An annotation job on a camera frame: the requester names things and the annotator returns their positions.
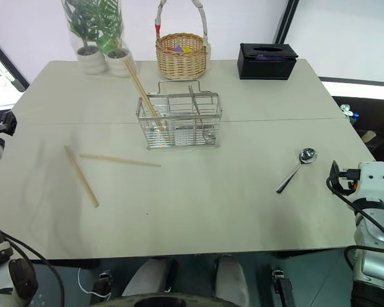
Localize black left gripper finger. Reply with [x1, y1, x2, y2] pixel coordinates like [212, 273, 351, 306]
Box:
[1, 111, 19, 138]

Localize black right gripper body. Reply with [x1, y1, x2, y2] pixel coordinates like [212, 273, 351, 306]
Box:
[336, 168, 362, 196]

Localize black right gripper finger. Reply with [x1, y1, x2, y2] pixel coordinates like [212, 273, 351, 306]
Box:
[328, 159, 341, 184]

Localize silver metal spoon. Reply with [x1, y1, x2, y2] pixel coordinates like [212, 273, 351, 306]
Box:
[276, 148, 319, 194]

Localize wooden chopstick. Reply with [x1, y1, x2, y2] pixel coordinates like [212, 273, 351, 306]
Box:
[64, 146, 100, 209]
[124, 59, 161, 128]
[79, 153, 162, 168]
[126, 59, 164, 127]

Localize potted plant in white pot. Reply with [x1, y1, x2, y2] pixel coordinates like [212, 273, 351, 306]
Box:
[94, 0, 136, 79]
[61, 0, 107, 75]

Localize black tissue box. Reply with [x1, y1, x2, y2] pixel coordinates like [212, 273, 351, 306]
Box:
[237, 42, 299, 81]

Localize grey rounded robot leg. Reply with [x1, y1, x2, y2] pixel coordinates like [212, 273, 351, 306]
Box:
[121, 258, 177, 298]
[214, 254, 250, 307]

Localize colourful pieces in basket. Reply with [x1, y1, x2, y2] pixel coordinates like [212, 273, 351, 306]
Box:
[166, 45, 193, 54]

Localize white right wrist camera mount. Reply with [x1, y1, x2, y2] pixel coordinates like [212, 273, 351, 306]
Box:
[351, 161, 384, 202]

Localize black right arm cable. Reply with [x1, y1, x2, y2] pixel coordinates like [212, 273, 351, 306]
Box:
[325, 174, 384, 272]

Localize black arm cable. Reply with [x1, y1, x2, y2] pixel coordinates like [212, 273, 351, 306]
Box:
[325, 174, 384, 272]
[0, 232, 66, 307]

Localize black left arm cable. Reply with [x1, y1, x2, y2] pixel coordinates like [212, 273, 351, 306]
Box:
[0, 232, 66, 307]

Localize black window frame bar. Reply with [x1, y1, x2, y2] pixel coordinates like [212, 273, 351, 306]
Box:
[275, 0, 300, 45]

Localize silver wire cutlery rack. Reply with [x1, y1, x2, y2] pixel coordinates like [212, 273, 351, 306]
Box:
[134, 79, 223, 151]

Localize white thin floor cable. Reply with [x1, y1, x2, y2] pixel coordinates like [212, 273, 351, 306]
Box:
[77, 267, 111, 299]

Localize wicker basket with handle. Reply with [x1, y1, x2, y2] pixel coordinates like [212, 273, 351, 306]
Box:
[155, 0, 211, 81]

